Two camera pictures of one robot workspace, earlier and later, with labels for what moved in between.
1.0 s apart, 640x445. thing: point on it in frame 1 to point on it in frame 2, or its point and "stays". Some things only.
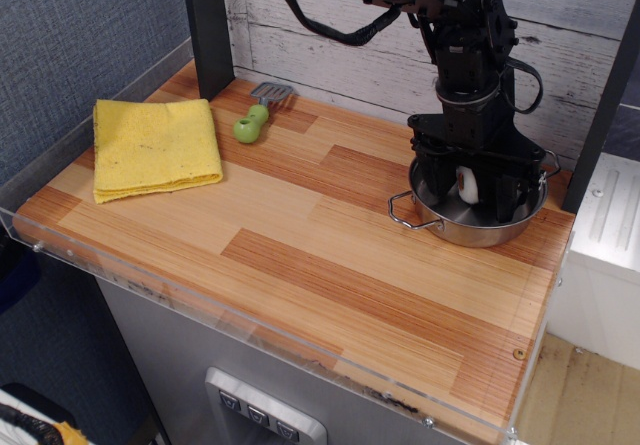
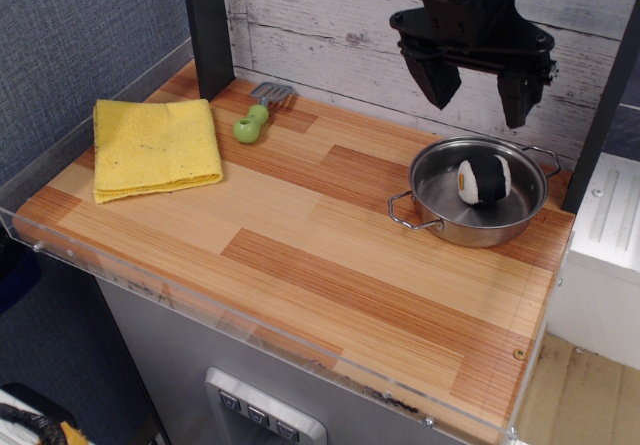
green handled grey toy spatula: [246, 130] stays
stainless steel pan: [465, 224] stays
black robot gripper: [477, 127] to [470, 14]
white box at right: [595, 303] stays
